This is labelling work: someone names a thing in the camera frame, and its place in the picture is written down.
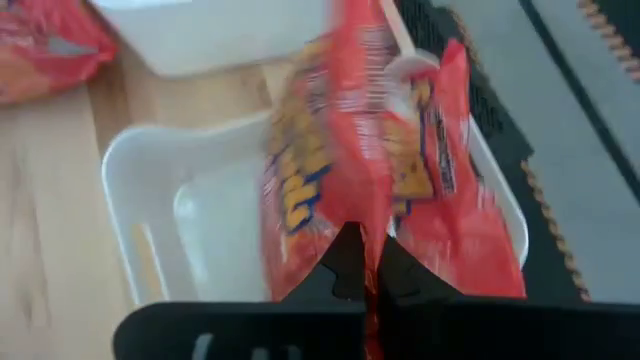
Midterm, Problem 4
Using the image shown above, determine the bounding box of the red-orange ramen noodle pack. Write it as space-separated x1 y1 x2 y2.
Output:
259 0 529 360
0 0 119 105

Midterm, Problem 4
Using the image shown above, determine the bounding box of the white plastic bin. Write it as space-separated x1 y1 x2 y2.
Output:
101 112 530 306
89 0 331 77

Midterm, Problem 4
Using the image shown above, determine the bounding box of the black striped-edge floor mat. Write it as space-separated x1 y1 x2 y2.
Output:
394 0 594 304
577 0 640 84

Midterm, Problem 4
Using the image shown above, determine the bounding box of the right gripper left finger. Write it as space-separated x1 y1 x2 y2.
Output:
112 222 369 360

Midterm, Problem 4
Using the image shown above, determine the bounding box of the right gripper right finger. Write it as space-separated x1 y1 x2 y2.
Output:
378 237 640 360

